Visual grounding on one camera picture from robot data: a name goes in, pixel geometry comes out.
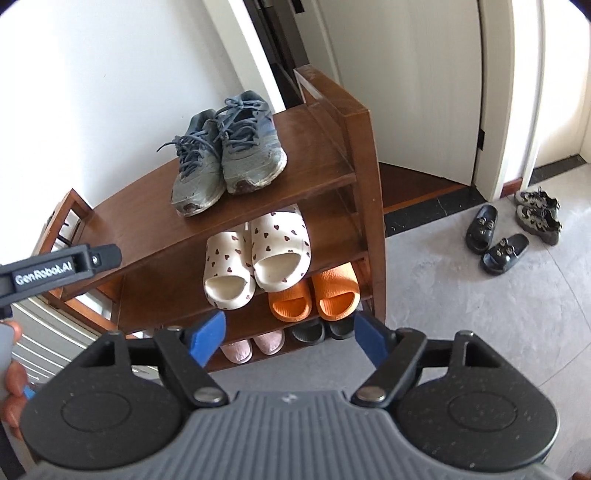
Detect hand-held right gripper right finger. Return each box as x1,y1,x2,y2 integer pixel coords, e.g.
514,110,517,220
350,311,497,409

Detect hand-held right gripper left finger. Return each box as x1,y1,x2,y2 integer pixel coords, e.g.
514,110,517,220
81,310,229,409

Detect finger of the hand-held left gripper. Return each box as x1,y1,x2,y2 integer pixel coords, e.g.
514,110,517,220
87,244,122,274

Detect white heart print slipper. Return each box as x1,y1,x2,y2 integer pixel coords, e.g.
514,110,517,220
250,204,312,293
204,231,256,310

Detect grey blue sneaker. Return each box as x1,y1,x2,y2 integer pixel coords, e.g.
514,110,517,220
216,90,288,195
158,109,227,217

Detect brown wooden shoe rack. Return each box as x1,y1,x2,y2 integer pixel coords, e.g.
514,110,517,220
34,65,386,374

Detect person's left hand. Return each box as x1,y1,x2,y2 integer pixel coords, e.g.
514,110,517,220
0,322,36,440

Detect black slipper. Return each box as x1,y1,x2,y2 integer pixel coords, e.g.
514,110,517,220
325,314,356,341
291,320,326,344

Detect orange rubber slipper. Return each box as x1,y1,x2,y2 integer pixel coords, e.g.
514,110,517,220
310,264,361,321
269,279,311,322

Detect white ribbed panel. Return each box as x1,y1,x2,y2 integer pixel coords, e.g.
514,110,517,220
10,293,160,386

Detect black studded sandal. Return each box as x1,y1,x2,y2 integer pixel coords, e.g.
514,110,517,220
465,205,499,254
480,233,531,276

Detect grey patterned chunky shoe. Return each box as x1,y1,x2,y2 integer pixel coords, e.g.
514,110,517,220
516,204,563,245
515,188,560,213

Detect white door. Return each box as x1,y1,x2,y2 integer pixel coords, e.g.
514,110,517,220
295,0,490,188

